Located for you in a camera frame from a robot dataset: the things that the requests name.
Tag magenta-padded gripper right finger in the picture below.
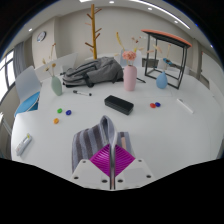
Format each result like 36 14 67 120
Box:
114 143 156 191

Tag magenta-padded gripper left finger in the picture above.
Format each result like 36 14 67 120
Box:
70 142 113 191

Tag striped pink grey towel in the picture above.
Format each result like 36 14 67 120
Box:
71 115 136 190

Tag black whiteboard eraser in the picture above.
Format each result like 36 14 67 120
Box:
103 94 135 116

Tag black marker pen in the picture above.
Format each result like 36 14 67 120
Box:
72 89 93 97

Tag white remote control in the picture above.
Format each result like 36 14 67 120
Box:
15 132 33 157

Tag white flat bar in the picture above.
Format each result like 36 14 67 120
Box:
176 97 194 115

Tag pink vase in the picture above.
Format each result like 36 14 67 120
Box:
123 64 138 92

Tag pale green vase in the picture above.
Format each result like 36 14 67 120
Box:
50 75 63 97

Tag light blue vase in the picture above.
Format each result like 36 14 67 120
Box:
155 70 169 90

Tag grey backpack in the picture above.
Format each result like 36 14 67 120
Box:
61 56 125 89

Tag white chair with blue seat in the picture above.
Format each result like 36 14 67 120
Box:
13 65 43 118

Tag pink flower bouquet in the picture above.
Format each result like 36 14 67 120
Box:
115 31 148 67

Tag dried beige flower stems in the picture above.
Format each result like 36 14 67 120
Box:
41 42 58 78

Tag thin dried stems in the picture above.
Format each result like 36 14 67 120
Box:
162 43 174 73

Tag wooden coat rack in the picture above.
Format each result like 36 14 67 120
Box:
84 3 103 61

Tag window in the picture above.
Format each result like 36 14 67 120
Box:
0 49 16 101

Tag grey curtain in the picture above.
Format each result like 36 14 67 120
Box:
12 41 27 78

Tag recessed ceiling spot lights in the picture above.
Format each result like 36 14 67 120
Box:
27 0 179 33

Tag long ceiling light strip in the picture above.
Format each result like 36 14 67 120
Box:
128 0 191 30

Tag black frame orange-top side table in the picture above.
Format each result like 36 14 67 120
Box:
141 28 193 90

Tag round wall clock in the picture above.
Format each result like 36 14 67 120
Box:
36 30 47 43

